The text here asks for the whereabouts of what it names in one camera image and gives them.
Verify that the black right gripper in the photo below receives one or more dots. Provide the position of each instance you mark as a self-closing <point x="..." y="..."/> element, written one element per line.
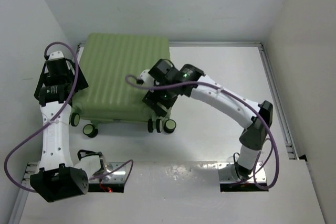
<point x="151" y="98"/>

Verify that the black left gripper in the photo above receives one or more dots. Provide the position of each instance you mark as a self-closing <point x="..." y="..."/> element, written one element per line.
<point x="81" y="83"/>

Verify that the green hard-shell suitcase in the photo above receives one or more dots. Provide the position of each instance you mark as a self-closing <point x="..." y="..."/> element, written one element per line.
<point x="105" y="61"/>

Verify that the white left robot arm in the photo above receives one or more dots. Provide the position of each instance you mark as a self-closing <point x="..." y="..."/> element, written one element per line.
<point x="58" y="177"/>

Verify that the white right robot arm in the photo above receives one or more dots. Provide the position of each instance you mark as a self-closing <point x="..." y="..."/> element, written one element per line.
<point x="192" y="82"/>

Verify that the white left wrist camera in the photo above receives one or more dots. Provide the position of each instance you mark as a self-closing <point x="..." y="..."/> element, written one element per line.
<point x="55" y="56"/>

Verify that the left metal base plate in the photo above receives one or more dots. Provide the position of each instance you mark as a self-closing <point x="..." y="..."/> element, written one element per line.
<point x="117" y="177"/>

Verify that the metal base plate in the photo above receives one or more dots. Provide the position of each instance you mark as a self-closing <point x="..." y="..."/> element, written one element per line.
<point x="117" y="177"/>
<point x="227" y="174"/>

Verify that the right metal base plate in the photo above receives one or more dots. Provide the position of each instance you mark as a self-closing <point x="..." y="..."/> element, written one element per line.
<point x="227" y="174"/>

